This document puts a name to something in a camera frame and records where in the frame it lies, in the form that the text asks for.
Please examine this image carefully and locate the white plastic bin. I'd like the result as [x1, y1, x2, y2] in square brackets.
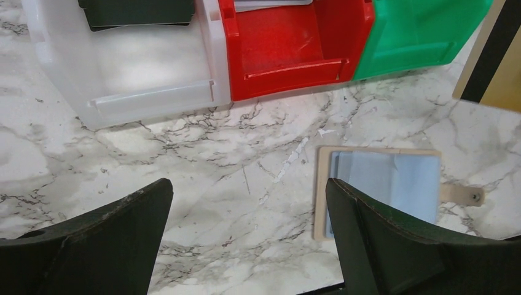
[22, 1, 231, 129]

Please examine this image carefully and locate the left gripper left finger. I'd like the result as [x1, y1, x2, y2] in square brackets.
[1, 178, 173, 294]

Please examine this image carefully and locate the beige card holder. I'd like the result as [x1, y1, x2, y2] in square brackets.
[313, 146, 485, 241]

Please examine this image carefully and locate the white card stack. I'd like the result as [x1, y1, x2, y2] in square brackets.
[233, 0, 313, 12]

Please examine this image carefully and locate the red plastic bin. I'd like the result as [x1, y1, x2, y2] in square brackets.
[219, 0, 375, 101]

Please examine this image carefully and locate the black credit card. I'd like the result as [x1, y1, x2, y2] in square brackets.
[78, 0, 195, 32]

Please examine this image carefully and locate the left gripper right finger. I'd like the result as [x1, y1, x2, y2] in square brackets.
[326, 178, 520, 294]

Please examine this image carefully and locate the green plastic bin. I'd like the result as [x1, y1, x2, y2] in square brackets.
[353, 0, 492, 80]

